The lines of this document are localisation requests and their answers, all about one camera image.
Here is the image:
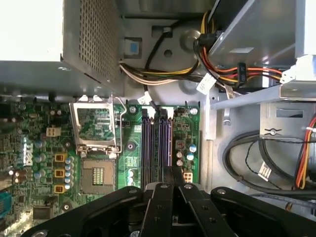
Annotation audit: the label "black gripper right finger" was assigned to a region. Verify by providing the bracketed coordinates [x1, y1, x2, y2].
[174, 166, 316, 237]

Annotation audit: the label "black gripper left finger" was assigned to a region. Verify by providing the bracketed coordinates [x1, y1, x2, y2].
[21, 166, 175, 237]

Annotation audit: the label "white power connector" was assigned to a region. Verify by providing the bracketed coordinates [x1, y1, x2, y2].
[46, 126, 60, 138]
[182, 171, 194, 184]

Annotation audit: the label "CPU socket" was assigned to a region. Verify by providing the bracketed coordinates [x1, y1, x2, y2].
[80, 157, 117, 196]

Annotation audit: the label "green motherboard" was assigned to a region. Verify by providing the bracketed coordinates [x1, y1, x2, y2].
[0, 98, 201, 237]

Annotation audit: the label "metal locking lever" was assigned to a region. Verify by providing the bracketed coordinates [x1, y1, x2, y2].
[111, 93, 128, 153]

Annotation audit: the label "black PC case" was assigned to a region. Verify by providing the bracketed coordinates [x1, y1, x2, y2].
[0, 0, 316, 237]

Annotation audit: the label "metal socket cover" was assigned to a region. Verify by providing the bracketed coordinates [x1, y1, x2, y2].
[69, 95, 118, 152]

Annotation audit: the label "grey power supply unit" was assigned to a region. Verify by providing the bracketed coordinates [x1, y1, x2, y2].
[0, 0, 125, 97]

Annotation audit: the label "grey metal drive cage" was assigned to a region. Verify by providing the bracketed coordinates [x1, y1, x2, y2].
[207, 0, 316, 109]

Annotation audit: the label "orange red wire bundle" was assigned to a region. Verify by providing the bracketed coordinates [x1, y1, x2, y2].
[294, 115, 316, 190]

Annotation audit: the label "thick black cable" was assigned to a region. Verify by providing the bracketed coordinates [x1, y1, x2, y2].
[222, 130, 316, 197]

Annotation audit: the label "yellow white power wire bundle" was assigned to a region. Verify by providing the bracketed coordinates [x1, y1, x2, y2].
[118, 61, 201, 86]

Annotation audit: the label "red orange yellow wires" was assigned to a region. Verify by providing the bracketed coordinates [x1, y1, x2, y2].
[193, 11, 283, 87]

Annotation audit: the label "thin black cable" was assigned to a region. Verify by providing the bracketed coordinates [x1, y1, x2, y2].
[142, 27, 173, 119]

